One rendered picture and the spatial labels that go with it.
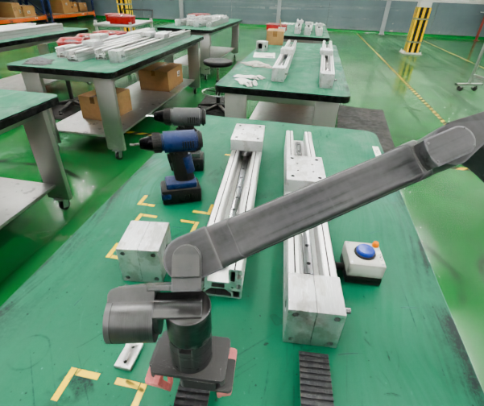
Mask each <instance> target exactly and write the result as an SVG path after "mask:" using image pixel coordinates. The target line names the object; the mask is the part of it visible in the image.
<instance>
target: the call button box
mask: <svg viewBox="0 0 484 406"><path fill-rule="evenodd" d="M359 244H368V245H370V246H372V243H364V242H349V241H345V242H344V246H343V248H342V252H341V257H340V261H341V262H340V263H339V262H336V263H335V265H336V270H342V273H343V277H344V281H345V282H347V283H356V284H369V285H378V286H379V285H380V283H381V281H382V277H383V274H384V272H385V270H386V268H387V267H386V264H385V262H384V259H383V256H382V253H381V251H380V249H379V247H378V248H374V247H373V248H374V250H375V253H374V256H373V257H371V258H366V257H362V256H361V255H359V254H358V253H357V251H356V249H357V246H358V245H359Z"/></svg>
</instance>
